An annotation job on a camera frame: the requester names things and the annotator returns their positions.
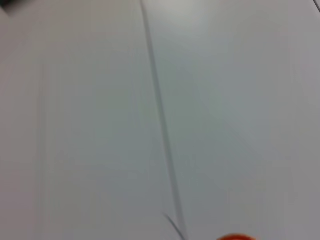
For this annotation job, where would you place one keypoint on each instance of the orange striped bread roll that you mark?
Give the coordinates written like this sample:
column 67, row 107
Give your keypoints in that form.
column 236, row 237

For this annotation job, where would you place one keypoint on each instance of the black woven rectangular basket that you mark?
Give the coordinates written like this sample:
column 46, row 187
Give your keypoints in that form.
column 5, row 5

